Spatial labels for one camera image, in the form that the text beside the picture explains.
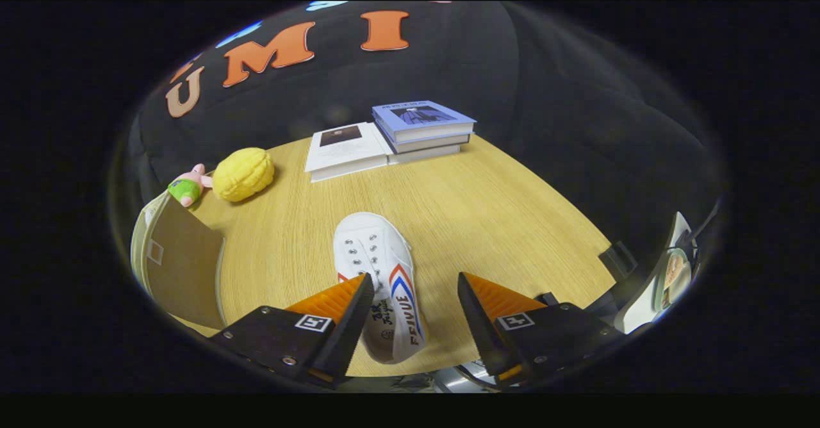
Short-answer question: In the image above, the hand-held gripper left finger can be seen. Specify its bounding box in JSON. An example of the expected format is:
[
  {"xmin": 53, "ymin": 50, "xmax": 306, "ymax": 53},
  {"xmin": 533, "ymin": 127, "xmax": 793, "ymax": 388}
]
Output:
[{"xmin": 208, "ymin": 272, "xmax": 375, "ymax": 390}]

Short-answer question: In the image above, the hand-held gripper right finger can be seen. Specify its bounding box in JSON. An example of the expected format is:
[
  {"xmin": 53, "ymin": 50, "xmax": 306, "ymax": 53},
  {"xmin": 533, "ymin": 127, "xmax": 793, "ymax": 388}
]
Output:
[{"xmin": 457, "ymin": 272, "xmax": 622, "ymax": 387}]

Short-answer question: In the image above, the white striped canvas shoe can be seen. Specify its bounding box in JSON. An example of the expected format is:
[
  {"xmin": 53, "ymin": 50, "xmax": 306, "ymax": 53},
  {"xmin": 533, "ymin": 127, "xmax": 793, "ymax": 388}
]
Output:
[{"xmin": 333, "ymin": 212, "xmax": 428, "ymax": 365}]

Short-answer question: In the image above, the beige fabric storage box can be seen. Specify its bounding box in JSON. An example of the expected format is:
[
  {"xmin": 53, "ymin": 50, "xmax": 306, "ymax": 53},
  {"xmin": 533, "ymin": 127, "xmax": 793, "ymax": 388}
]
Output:
[{"xmin": 130, "ymin": 191, "xmax": 227, "ymax": 330}]

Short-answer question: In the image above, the grey-blue book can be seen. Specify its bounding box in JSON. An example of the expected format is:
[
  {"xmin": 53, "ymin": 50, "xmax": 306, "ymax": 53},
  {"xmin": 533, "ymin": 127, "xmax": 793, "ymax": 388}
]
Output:
[{"xmin": 378, "ymin": 124, "xmax": 472, "ymax": 154}]

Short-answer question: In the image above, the yellow plush bread toy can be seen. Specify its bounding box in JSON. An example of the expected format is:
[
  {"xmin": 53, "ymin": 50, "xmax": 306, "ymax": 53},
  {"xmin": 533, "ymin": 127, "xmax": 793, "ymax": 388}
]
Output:
[{"xmin": 212, "ymin": 147, "xmax": 275, "ymax": 202}]

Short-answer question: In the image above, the blue book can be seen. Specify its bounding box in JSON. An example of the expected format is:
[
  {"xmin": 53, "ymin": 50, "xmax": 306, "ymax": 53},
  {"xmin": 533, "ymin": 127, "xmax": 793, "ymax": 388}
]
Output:
[{"xmin": 372, "ymin": 100, "xmax": 477, "ymax": 144}]

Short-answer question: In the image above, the pink and green plush toy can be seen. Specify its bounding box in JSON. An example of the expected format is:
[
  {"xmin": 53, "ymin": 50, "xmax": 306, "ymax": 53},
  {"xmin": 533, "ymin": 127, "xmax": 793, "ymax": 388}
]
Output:
[{"xmin": 168, "ymin": 163, "xmax": 213, "ymax": 208}]

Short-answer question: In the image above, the black table edge bracket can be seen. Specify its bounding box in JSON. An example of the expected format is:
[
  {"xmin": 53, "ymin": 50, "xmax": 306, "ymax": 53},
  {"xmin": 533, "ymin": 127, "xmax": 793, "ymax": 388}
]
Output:
[{"xmin": 598, "ymin": 241, "xmax": 639, "ymax": 281}]

